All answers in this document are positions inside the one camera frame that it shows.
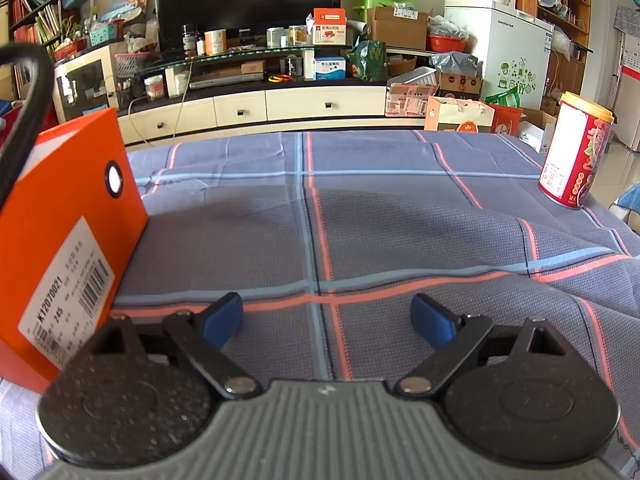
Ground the red plant pot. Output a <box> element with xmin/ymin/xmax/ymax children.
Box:
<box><xmin>54</xmin><ymin>39</ymin><xmax>90</xmax><ymax>61</ymax></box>

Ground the blue checked tablecloth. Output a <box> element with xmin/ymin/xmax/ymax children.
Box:
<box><xmin>0</xmin><ymin>130</ymin><xmax>640</xmax><ymax>480</ymax></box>

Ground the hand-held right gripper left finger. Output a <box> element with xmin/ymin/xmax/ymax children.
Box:
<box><xmin>80</xmin><ymin>291</ymin><xmax>261</xmax><ymax>401</ymax></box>

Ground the white glass-door cabinet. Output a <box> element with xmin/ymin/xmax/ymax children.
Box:
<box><xmin>54</xmin><ymin>42</ymin><xmax>126</xmax><ymax>123</ymax></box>

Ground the pink white carton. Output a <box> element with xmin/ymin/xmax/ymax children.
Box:
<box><xmin>385</xmin><ymin>82</ymin><xmax>436</xmax><ymax>117</ymax></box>

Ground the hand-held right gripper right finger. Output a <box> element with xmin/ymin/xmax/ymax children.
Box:
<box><xmin>394</xmin><ymin>294</ymin><xmax>576</xmax><ymax>401</ymax></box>

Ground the red gift bag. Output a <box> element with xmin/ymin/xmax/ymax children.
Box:
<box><xmin>491</xmin><ymin>104</ymin><xmax>523</xmax><ymax>137</ymax></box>

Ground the orange white medicine box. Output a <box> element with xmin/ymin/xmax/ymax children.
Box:
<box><xmin>312</xmin><ymin>7</ymin><xmax>349</xmax><ymax>47</ymax></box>

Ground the brown printed carton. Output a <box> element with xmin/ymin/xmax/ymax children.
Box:
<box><xmin>437</xmin><ymin>72</ymin><xmax>483</xmax><ymax>100</ymax></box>

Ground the black curved cable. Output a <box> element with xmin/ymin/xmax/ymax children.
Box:
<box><xmin>0</xmin><ymin>42</ymin><xmax>56</xmax><ymax>211</ymax></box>

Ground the pink plastic basket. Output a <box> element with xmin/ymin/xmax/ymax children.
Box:
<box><xmin>114</xmin><ymin>52</ymin><xmax>151</xmax><ymax>81</ymax></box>

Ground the grey plastic bag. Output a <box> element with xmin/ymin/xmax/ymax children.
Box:
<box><xmin>430</xmin><ymin>52</ymin><xmax>478</xmax><ymax>73</ymax></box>

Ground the white paper gift bag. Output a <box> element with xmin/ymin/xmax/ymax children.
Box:
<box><xmin>425</xmin><ymin>95</ymin><xmax>496</xmax><ymax>133</ymax></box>

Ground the white plastic tray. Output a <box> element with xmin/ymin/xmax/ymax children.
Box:
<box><xmin>387</xmin><ymin>66</ymin><xmax>438</xmax><ymax>86</ymax></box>

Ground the red plastic basin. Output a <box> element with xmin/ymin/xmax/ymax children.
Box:
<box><xmin>427</xmin><ymin>35</ymin><xmax>468</xmax><ymax>53</ymax></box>

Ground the brown cardboard box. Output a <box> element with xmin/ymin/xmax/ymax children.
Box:
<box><xmin>367</xmin><ymin>6</ymin><xmax>431</xmax><ymax>51</ymax></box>

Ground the blue white box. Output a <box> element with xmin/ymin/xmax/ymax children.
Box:
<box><xmin>314</xmin><ymin>56</ymin><xmax>347</xmax><ymax>81</ymax></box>

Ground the teal plastic basket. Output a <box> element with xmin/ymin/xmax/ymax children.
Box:
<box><xmin>89</xmin><ymin>24</ymin><xmax>124</xmax><ymax>47</ymax></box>

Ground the red tin can yellow lid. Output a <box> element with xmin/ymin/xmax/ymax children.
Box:
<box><xmin>538</xmin><ymin>91</ymin><xmax>615</xmax><ymax>210</ymax></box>

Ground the white chest freezer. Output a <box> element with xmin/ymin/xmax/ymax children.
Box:
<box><xmin>444</xmin><ymin>0</ymin><xmax>555</xmax><ymax>111</ymax></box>

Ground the wooden bookshelf with books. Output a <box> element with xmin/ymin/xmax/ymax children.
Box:
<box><xmin>7</xmin><ymin>0</ymin><xmax>68</xmax><ymax>91</ymax></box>

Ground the green plastic bag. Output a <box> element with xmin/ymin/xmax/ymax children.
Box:
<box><xmin>348</xmin><ymin>37</ymin><xmax>388</xmax><ymax>82</ymax></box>

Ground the orange cardboard box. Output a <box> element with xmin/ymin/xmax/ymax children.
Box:
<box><xmin>0</xmin><ymin>106</ymin><xmax>151</xmax><ymax>395</ymax></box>

